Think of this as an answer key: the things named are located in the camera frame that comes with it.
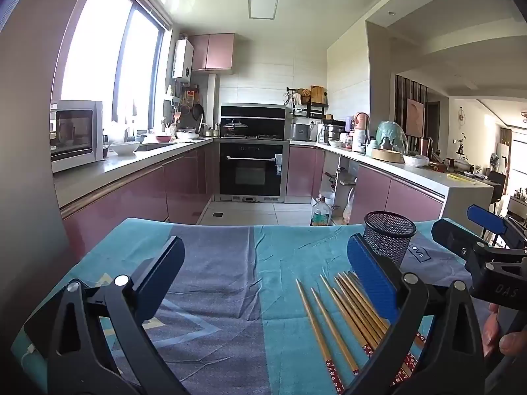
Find person's right hand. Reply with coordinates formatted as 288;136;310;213
484;303;527;356

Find white microwave oven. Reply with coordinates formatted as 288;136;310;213
50;99;104;173

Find bundle of wooden chopsticks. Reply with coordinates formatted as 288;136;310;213
295;271;429;393

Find pink kitchen base cabinets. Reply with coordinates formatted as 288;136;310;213
286;142;495;227
60;138;217;248

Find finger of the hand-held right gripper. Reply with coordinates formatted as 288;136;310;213
466;204;527;251
431;218;527;264

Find framed picture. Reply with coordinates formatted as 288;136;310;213
407;98;425;137

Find wooden slat partition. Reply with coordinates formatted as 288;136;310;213
394;75;429;141

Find black wall shelf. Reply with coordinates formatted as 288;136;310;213
287;86;330;118

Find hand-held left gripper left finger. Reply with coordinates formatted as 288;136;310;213
24;235;190;395

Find green plastic-covered appliance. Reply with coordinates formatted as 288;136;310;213
375;120;408;153

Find pot with glass lid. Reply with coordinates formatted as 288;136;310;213
222;119;250;137

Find kitchen window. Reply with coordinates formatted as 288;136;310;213
62;0;171;132

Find cooking oil bottle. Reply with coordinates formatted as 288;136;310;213
310;196;331;227

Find blue grey printed tablecloth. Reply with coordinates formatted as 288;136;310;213
10;217;501;395

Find ceiling light panel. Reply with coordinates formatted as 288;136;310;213
248;0;281;20

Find white water heater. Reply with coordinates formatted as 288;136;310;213
172;39;194;81

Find black mesh pen holder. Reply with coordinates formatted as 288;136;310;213
364;211;417;266

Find pink wall cabinet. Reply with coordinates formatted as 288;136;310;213
187;33;235;75

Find round bamboo steamer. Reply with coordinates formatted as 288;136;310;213
372;149;404;163

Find black built-in oven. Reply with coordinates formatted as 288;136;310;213
218;141;286;203

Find stainless steamer pot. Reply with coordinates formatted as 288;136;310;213
322;120;346;145

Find black range hood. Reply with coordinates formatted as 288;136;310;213
220;103;291;138

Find grey refrigerator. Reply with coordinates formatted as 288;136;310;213
0;0;105;297

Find white bowl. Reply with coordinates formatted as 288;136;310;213
109;141;141;156

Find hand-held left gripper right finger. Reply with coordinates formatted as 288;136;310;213
344;234;486;395

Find black chair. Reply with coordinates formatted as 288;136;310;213
486;171;507;215

